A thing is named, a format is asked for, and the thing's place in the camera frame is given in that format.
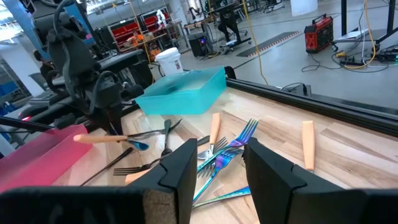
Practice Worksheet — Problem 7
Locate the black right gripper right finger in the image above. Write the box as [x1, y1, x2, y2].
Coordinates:
[243, 138, 398, 224]

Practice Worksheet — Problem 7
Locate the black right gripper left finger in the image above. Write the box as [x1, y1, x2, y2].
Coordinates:
[0, 138, 198, 224]

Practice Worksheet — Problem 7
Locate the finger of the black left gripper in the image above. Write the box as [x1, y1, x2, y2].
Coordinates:
[91, 108, 113, 132]
[108, 107, 125, 136]

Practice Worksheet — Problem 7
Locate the iridescent rainbow fork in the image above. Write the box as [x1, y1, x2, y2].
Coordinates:
[197, 118, 260, 173]
[192, 185, 252, 209]
[192, 147, 246, 205]

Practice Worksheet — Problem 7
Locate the black keyboard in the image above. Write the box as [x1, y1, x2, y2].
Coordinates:
[28, 89, 68, 106]

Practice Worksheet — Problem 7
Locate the shelf with red bins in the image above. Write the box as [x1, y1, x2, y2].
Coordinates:
[107, 7, 175, 53]

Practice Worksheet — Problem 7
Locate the white plastic bucket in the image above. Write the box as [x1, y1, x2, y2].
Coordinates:
[154, 47, 185, 77]

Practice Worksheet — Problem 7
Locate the teal translucent plastic bin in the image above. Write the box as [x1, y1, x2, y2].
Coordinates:
[134, 65, 228, 116]

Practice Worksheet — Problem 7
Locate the pink translucent plastic bin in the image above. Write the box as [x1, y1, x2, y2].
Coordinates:
[0, 124, 93, 194]

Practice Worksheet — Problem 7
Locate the black computer tower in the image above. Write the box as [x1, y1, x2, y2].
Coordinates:
[187, 32, 215, 58]

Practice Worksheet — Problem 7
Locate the black standing desk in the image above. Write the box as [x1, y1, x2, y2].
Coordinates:
[213, 1, 252, 52]

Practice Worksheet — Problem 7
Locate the black power strip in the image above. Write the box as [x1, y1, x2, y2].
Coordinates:
[338, 57, 367, 67]

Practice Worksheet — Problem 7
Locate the black floor mat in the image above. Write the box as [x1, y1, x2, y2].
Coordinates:
[235, 30, 303, 58]

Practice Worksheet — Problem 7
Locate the red and black equipment case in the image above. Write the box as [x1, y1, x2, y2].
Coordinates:
[303, 13, 335, 54]

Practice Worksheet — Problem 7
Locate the grey flat platform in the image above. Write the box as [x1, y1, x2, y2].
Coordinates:
[333, 29, 371, 44]

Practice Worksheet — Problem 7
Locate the black metal stand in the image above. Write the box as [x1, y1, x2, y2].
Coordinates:
[340, 0, 398, 45]

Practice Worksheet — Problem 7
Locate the black table edge rail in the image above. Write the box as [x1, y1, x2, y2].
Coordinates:
[225, 77, 398, 138]

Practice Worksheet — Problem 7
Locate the black curved bracket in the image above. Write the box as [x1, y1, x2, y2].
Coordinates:
[223, 65, 238, 80]

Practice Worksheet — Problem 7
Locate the yellow cable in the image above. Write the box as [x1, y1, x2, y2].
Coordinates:
[343, 0, 377, 70]
[241, 0, 269, 86]

